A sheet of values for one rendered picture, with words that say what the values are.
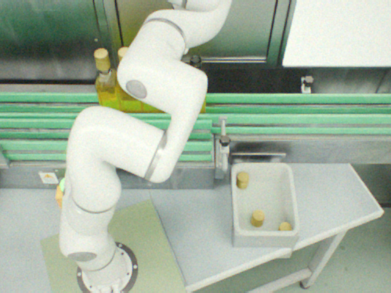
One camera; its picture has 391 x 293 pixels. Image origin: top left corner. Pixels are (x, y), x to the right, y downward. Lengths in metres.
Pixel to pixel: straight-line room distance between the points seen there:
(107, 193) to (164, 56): 0.24
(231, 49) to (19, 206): 0.76
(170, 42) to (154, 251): 0.64
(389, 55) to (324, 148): 0.31
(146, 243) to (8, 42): 0.69
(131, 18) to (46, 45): 0.29
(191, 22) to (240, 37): 0.49
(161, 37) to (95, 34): 0.63
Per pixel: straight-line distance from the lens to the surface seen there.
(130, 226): 1.29
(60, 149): 1.31
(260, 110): 1.41
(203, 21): 0.86
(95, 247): 0.97
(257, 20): 1.29
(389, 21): 1.37
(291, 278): 1.93
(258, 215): 1.32
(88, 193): 0.77
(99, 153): 0.75
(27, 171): 1.40
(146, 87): 0.73
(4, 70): 1.57
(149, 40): 0.77
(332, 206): 1.45
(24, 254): 1.41
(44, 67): 1.52
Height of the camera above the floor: 1.98
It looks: 56 degrees down
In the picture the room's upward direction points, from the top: straight up
